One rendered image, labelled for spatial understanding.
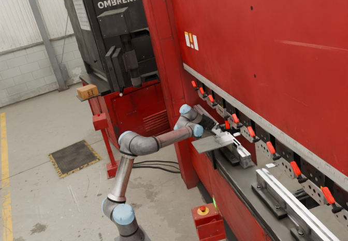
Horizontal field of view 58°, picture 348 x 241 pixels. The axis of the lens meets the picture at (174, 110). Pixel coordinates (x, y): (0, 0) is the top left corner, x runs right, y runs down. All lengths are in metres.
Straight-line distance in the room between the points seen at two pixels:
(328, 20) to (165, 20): 1.92
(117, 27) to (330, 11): 2.15
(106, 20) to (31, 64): 5.85
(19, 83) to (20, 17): 1.60
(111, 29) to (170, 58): 0.60
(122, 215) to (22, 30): 7.13
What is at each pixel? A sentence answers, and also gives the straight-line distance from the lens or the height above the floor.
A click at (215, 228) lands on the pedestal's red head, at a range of 1.97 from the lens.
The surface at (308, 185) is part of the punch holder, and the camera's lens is 1.49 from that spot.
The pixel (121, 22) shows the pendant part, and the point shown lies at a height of 1.86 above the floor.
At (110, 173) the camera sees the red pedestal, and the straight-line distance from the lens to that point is 4.06.
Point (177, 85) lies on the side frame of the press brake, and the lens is 2.98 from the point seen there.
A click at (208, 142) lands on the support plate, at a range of 2.29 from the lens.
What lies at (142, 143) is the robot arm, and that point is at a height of 1.33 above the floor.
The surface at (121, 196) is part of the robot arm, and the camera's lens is 1.95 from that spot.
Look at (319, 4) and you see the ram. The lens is 1.13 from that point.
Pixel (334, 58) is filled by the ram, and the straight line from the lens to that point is 1.11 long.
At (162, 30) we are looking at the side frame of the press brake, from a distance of 2.84.
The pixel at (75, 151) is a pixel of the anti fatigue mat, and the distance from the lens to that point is 5.01.
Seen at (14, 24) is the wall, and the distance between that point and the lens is 8.54.
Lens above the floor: 2.15
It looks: 23 degrees down
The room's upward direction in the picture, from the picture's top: 12 degrees counter-clockwise
